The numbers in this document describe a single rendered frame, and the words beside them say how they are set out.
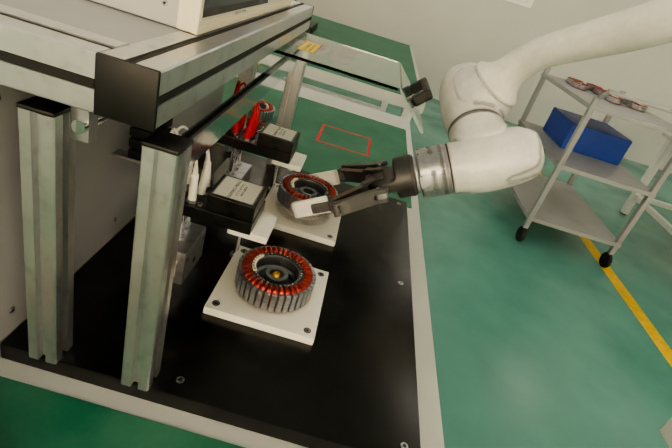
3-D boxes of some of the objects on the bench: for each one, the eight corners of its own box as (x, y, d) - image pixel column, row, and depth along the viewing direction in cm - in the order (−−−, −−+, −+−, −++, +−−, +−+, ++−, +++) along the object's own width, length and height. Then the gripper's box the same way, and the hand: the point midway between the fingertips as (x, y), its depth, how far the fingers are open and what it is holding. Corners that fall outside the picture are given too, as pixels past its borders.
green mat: (405, 130, 164) (405, 129, 163) (411, 208, 109) (411, 207, 109) (153, 51, 161) (153, 50, 161) (30, 91, 107) (30, 90, 107)
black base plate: (403, 210, 107) (407, 201, 106) (415, 479, 50) (422, 467, 49) (211, 151, 106) (213, 142, 105) (0, 358, 49) (-1, 343, 48)
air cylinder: (247, 188, 91) (252, 164, 89) (236, 205, 84) (241, 179, 82) (223, 181, 91) (227, 156, 88) (209, 197, 84) (214, 171, 82)
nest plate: (342, 208, 95) (343, 203, 94) (333, 247, 81) (335, 241, 81) (273, 187, 95) (274, 182, 94) (253, 222, 81) (254, 216, 81)
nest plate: (327, 277, 73) (329, 271, 73) (312, 345, 60) (314, 339, 59) (237, 250, 73) (238, 244, 72) (202, 313, 60) (203, 306, 59)
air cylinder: (202, 255, 69) (207, 226, 67) (181, 285, 63) (186, 254, 60) (170, 246, 69) (174, 215, 67) (146, 275, 63) (149, 242, 60)
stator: (336, 198, 92) (341, 182, 90) (329, 225, 82) (335, 208, 80) (283, 182, 91) (287, 166, 90) (270, 207, 81) (274, 190, 80)
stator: (316, 276, 71) (322, 257, 69) (302, 325, 61) (309, 304, 59) (247, 254, 71) (252, 235, 69) (222, 300, 61) (226, 278, 59)
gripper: (410, 134, 90) (304, 155, 95) (416, 182, 70) (279, 206, 74) (417, 168, 93) (314, 187, 98) (424, 224, 73) (292, 245, 77)
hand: (308, 193), depth 86 cm, fingers closed on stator, 11 cm apart
